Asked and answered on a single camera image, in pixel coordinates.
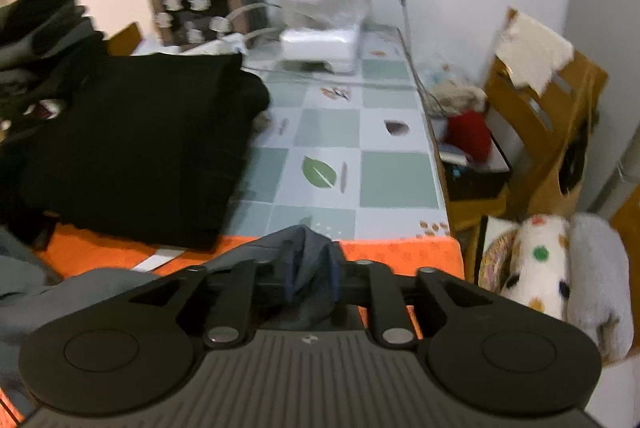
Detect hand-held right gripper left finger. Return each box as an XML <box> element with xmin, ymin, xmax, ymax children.
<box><xmin>127</xmin><ymin>241</ymin><xmax>302</xmax><ymax>351</ymax></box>

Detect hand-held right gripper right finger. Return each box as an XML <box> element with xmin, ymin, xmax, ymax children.
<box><xmin>332</xmin><ymin>258</ymin><xmax>484</xmax><ymax>352</ymax></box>

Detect grey pants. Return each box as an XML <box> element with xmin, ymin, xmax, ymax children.
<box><xmin>0</xmin><ymin>223</ymin><xmax>347</xmax><ymax>416</ymax></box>

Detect pile of black clothes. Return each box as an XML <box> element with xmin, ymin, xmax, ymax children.
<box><xmin>0</xmin><ymin>128</ymin><xmax>56</xmax><ymax>246</ymax></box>

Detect stack of folded dark clothes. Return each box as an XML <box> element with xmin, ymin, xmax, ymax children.
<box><xmin>0</xmin><ymin>0</ymin><xmax>108</xmax><ymax>144</ymax></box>

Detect orange patterned table mat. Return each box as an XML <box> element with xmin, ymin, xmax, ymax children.
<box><xmin>0</xmin><ymin>221</ymin><xmax>466</xmax><ymax>426</ymax></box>

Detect white polka dot blanket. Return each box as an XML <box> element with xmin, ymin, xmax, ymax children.
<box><xmin>500</xmin><ymin>214</ymin><xmax>574</xmax><ymax>322</ymax></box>

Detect red cloth item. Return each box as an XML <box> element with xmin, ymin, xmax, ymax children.
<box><xmin>444</xmin><ymin>107</ymin><xmax>494</xmax><ymax>165</ymax></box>

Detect black folded garment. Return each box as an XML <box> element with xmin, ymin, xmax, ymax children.
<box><xmin>10</xmin><ymin>51</ymin><xmax>272</xmax><ymax>252</ymax></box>

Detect grey fluffy blanket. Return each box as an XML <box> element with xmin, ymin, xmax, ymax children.
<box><xmin>567</xmin><ymin>213</ymin><xmax>635</xmax><ymax>360</ymax></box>

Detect beige fluffy cloth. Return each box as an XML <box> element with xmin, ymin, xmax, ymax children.
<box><xmin>429</xmin><ymin>78</ymin><xmax>489</xmax><ymax>116</ymax></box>

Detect white box appliance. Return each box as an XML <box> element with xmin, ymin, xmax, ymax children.
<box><xmin>279</xmin><ymin>24</ymin><xmax>362</xmax><ymax>74</ymax></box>

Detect white cloth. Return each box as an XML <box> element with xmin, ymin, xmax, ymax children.
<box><xmin>495</xmin><ymin>11</ymin><xmax>575</xmax><ymax>94</ymax></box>

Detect white fabric strap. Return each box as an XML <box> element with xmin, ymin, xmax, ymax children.
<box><xmin>131</xmin><ymin>248</ymin><xmax>187</xmax><ymax>272</ymax></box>

